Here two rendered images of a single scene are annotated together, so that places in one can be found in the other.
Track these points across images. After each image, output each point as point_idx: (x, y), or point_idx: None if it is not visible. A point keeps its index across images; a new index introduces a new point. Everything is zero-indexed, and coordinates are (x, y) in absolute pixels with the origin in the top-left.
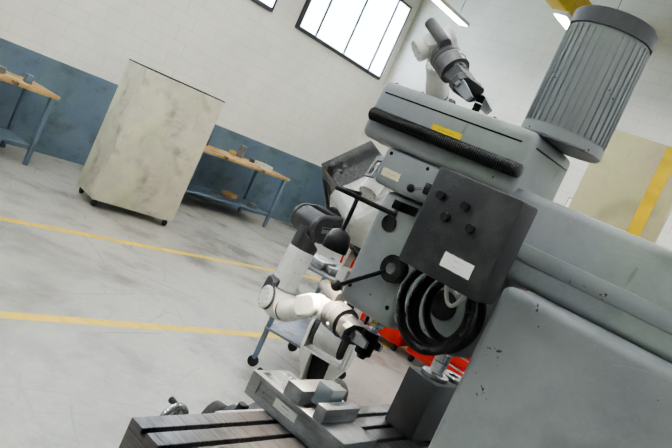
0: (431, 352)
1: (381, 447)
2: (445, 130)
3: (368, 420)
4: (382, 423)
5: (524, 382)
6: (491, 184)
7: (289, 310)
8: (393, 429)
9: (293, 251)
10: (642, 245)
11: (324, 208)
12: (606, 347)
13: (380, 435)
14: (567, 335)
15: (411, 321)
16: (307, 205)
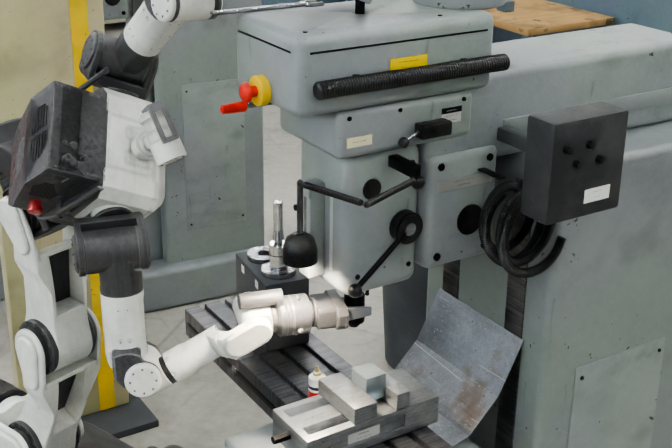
0: (549, 266)
1: (348, 371)
2: (407, 59)
3: (283, 367)
4: (281, 356)
5: (599, 225)
6: (473, 86)
7: (203, 362)
8: (289, 350)
9: (133, 303)
10: (592, 61)
11: (93, 219)
12: (639, 159)
13: (317, 365)
14: None
15: (511, 258)
16: (84, 236)
